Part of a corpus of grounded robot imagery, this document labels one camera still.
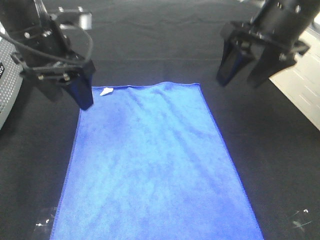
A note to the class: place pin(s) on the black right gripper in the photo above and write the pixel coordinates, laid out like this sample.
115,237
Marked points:
272,37

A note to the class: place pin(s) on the clear tape strip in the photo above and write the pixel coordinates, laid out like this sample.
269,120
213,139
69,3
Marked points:
44,223
299,221

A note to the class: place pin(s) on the white box on right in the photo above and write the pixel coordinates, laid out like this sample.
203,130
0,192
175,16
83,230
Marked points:
301,82

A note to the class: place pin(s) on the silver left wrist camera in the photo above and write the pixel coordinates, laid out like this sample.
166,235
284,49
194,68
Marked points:
70,19

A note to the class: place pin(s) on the white towel label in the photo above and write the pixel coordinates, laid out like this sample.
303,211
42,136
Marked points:
106,91

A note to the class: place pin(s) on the clear tape strip right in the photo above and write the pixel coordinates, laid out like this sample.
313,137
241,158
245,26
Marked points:
299,221

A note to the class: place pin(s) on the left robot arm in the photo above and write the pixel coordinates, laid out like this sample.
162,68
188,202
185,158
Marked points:
27,7

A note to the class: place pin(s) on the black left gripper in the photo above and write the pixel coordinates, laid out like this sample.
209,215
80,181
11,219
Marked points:
45,50

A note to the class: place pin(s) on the clear tape strip left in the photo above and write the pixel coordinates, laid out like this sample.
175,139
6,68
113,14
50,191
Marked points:
44,223

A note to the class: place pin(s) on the grey perforated basket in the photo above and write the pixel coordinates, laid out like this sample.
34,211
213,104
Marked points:
10,80

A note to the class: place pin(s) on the blue microfibre towel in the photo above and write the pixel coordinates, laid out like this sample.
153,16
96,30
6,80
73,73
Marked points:
149,163

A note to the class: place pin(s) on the black table cloth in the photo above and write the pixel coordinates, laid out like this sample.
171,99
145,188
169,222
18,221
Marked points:
275,148

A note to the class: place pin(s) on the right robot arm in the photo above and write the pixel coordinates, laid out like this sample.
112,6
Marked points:
268,42

